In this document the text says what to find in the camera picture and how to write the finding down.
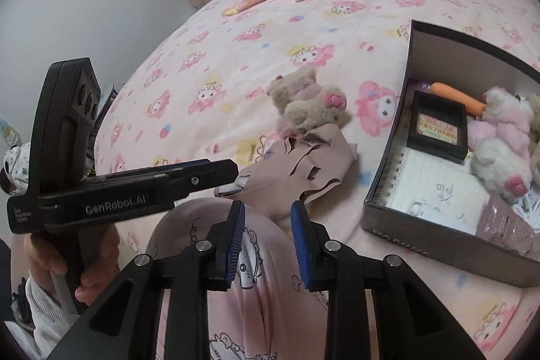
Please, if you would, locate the white pink plush toy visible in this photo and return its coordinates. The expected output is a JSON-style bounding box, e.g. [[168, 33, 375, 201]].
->
[[466, 87, 540, 201]]

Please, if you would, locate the person's left forearm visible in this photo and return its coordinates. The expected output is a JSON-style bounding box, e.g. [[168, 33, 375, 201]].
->
[[7, 275, 82, 349]]

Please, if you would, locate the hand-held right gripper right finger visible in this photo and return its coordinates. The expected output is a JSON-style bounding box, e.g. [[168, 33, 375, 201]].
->
[[290, 200, 486, 360]]

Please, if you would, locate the white spotted cloth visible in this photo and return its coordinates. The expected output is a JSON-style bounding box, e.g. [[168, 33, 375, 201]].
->
[[0, 142, 32, 197]]

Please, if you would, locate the beige cut-out cloth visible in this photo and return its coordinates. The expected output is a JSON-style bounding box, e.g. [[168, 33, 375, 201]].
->
[[214, 128, 358, 214]]

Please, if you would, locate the person's left hand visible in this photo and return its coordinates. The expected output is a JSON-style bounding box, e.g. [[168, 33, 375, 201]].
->
[[23, 223, 121, 307]]

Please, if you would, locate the pink printed blanket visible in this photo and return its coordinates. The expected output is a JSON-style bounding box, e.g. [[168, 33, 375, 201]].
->
[[95, 0, 540, 360]]

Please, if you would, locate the mauve foil packet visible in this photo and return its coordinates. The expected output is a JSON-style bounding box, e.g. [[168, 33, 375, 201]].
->
[[475, 191, 540, 260]]

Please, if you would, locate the orange toy carrot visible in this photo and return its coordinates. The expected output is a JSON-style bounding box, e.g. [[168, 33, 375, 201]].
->
[[428, 82, 488, 118]]

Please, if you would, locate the person's pink pajama leg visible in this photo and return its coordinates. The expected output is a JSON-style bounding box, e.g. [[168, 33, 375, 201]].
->
[[145, 197, 335, 360]]

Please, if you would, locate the small black box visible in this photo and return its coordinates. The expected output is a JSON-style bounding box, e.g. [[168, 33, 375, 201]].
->
[[406, 90, 470, 165]]

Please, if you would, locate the brown plush bear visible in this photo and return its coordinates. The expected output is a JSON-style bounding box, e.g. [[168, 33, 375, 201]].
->
[[266, 65, 353, 134]]

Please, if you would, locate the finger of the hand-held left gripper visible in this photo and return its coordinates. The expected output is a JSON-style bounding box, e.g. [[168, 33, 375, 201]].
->
[[158, 160, 214, 175], [166, 159, 240, 201]]

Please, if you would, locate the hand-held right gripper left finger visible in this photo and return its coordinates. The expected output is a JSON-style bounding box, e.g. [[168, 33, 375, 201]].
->
[[46, 200, 246, 360]]

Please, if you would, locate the spiral notebook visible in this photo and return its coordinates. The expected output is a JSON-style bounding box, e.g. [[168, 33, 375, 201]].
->
[[370, 144, 495, 237]]

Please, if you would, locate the black cardboard box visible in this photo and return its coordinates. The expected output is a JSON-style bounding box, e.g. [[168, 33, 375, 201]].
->
[[362, 20, 540, 288]]

